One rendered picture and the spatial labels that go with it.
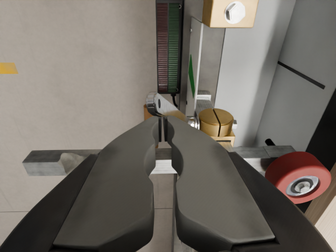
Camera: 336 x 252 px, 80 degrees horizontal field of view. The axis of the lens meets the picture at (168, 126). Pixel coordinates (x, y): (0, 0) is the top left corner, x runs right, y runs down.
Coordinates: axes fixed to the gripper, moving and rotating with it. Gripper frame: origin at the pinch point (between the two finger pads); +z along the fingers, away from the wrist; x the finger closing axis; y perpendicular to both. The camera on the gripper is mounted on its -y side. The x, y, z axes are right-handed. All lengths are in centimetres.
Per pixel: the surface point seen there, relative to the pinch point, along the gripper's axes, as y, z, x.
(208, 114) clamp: 8.0, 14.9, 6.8
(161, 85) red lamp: 8.8, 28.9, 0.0
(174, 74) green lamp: 6.6, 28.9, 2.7
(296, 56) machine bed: 3.6, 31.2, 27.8
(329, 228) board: 28.5, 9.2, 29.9
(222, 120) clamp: 8.0, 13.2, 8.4
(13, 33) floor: 9, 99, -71
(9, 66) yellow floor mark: 25, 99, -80
